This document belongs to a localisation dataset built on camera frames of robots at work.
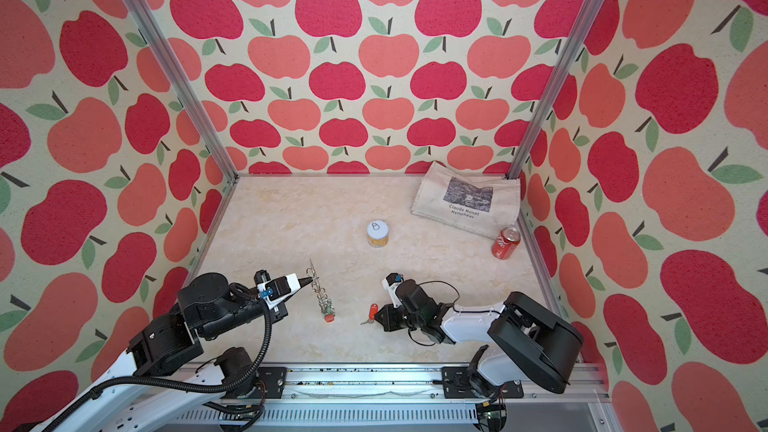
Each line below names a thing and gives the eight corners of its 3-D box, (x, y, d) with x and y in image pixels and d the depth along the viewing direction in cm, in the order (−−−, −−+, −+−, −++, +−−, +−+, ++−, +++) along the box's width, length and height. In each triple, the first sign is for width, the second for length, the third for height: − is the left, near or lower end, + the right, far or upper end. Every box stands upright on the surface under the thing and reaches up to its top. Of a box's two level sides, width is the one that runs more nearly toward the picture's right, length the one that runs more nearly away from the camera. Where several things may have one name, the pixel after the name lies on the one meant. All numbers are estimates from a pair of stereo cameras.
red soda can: (492, 258, 99) (502, 239, 90) (492, 243, 103) (502, 224, 94) (508, 261, 98) (520, 243, 90) (508, 246, 102) (520, 228, 93)
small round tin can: (366, 248, 102) (365, 239, 97) (367, 229, 107) (366, 220, 102) (388, 248, 102) (388, 239, 97) (388, 229, 107) (388, 220, 102)
